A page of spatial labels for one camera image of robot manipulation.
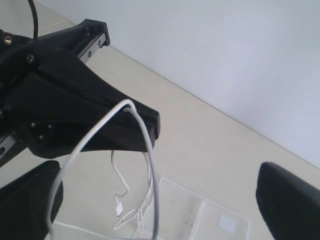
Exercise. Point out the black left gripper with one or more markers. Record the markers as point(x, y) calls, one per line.
point(50, 99)

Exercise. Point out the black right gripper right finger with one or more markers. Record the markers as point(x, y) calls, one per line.
point(289, 206)

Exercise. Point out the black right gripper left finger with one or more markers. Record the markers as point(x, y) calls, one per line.
point(24, 202)

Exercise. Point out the clear plastic hinged case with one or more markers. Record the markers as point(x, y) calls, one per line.
point(184, 215)

